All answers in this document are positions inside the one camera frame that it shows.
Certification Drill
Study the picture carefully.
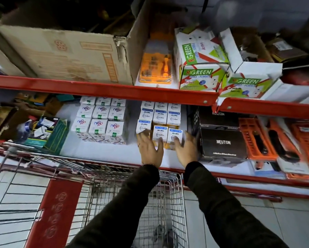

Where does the brown flat package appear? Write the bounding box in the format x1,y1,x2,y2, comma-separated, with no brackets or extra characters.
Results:
266,38,309,63

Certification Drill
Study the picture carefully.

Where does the person's right hand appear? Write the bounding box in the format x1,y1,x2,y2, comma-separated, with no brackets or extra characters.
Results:
174,131,201,168

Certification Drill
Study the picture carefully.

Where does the stack of white blue cartons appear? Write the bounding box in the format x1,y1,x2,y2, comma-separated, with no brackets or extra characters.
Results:
135,101,182,135

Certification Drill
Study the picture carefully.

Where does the person's left hand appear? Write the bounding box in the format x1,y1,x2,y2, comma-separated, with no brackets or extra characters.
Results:
137,131,165,169

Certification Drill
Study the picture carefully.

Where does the orange black tool package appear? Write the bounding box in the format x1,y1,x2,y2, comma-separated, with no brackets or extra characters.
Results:
290,121,309,167
266,118,309,180
238,117,278,162

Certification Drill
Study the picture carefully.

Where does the person's left forearm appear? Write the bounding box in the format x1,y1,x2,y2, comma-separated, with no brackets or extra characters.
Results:
66,164,161,248

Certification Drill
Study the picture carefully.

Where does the plain white box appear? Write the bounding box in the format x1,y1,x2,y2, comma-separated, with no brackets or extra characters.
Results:
260,79,309,105

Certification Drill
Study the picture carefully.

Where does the small white blue box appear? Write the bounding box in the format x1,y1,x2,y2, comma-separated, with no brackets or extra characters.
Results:
152,125,168,149
167,128,184,151

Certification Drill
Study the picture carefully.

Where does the metal wire shopping cart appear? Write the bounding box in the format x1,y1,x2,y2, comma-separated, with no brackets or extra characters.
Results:
0,142,190,248

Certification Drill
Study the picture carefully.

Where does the black cardboard box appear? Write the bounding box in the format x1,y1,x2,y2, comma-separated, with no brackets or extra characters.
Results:
198,107,241,129
199,127,248,161

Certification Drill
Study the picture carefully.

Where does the small brown cardboard box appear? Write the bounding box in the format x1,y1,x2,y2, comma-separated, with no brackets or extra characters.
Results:
0,105,18,139

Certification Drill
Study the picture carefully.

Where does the open white green cardboard box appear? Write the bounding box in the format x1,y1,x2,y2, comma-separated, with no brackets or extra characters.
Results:
219,28,283,99

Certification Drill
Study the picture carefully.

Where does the open teal box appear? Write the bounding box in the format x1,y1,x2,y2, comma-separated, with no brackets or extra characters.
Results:
23,117,70,156

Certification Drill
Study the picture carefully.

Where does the red metal shelf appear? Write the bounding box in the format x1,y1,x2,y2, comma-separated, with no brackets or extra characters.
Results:
0,139,309,202
0,74,309,121

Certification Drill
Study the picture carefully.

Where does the person's right forearm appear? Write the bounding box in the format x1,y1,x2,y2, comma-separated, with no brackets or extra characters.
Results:
183,161,290,248

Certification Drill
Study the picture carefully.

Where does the stack of white purple cartons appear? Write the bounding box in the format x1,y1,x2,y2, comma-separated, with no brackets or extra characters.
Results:
71,96,130,146

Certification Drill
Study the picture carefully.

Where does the orange tool kit package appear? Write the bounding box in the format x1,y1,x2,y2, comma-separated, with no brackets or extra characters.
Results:
138,40,174,85

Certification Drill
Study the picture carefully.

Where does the large brown cardboard box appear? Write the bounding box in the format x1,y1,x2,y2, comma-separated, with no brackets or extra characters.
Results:
0,0,152,85

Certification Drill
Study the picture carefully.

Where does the red plastic cart flap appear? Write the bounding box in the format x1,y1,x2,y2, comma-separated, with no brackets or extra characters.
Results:
25,178,84,248

